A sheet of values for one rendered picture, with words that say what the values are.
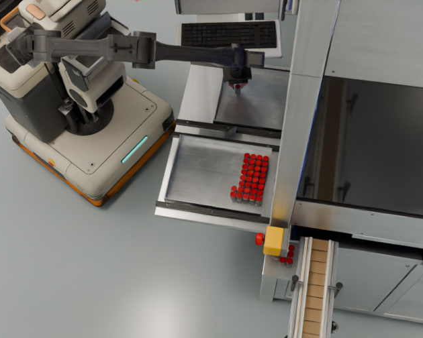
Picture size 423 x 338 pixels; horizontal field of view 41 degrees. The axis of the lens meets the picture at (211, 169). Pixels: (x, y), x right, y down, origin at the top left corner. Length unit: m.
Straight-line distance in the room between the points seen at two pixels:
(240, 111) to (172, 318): 1.11
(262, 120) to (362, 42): 1.15
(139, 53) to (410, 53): 0.89
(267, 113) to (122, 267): 1.16
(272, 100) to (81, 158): 1.08
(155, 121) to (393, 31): 2.01
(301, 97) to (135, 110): 1.82
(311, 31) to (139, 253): 2.04
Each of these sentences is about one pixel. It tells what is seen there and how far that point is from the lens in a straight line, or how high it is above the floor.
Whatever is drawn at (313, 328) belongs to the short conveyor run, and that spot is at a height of 0.93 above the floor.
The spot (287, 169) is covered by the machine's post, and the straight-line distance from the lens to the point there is 1.49.
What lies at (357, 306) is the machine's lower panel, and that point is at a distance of 2.67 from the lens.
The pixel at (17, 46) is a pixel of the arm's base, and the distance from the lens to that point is 2.08.
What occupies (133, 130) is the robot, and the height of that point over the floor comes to 0.28.
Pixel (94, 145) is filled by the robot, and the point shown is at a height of 0.28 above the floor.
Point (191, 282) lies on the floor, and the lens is 2.84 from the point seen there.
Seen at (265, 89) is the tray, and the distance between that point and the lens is 2.24.
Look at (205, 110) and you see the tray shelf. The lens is 2.19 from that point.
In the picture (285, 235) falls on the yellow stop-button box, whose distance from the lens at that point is 1.81.
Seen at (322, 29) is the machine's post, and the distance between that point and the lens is 1.04.
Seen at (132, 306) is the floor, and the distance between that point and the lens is 2.84.
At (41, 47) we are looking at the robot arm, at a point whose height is 1.27.
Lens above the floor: 2.72
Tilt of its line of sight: 63 degrees down
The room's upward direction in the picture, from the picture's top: 5 degrees counter-clockwise
